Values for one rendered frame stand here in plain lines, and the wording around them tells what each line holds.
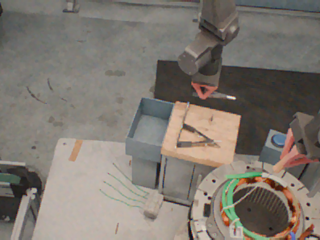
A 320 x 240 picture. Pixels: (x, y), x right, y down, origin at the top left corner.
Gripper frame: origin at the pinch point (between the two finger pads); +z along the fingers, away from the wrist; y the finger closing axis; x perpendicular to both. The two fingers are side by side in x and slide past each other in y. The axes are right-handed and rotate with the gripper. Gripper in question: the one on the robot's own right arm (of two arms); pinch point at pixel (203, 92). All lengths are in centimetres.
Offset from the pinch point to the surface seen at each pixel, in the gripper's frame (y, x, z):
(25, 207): 24, -52, 48
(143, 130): 2.1, -16.5, 19.8
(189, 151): 11.9, -0.8, 11.9
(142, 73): -119, -48, 120
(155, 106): -4.2, -14.0, 14.9
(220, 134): 3.6, 6.9, 12.1
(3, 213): 1, -90, 116
